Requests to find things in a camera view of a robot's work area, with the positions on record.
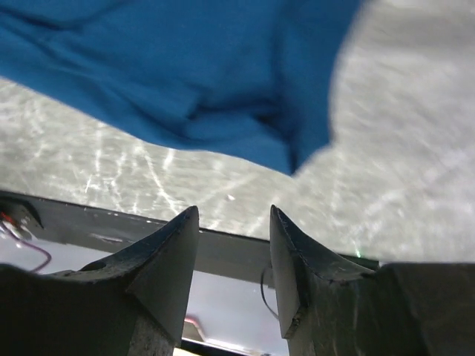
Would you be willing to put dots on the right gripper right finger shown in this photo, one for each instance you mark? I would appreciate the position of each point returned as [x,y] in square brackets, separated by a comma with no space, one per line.
[329,305]

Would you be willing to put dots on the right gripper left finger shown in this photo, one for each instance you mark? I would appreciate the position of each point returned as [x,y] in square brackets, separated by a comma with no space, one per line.
[132,302]

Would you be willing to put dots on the dark blue t shirt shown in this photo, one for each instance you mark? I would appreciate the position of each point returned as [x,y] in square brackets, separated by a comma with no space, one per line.
[249,79]

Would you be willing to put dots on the black base beam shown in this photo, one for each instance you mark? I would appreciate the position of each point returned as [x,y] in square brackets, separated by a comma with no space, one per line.
[223,259]

